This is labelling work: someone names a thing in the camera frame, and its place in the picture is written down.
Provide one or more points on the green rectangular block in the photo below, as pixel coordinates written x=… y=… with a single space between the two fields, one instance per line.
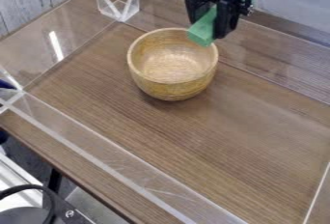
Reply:
x=201 y=32

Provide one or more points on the brown wooden bowl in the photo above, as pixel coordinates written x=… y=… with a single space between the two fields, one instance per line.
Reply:
x=172 y=68

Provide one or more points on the clear acrylic front barrier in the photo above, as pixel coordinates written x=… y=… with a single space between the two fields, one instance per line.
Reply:
x=142 y=193

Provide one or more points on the black table leg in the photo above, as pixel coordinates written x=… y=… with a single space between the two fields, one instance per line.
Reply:
x=55 y=181

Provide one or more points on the clear acrylic corner bracket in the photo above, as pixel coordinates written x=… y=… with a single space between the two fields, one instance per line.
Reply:
x=119 y=10

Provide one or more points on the grey metal base plate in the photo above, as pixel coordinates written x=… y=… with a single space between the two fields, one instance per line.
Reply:
x=65 y=213

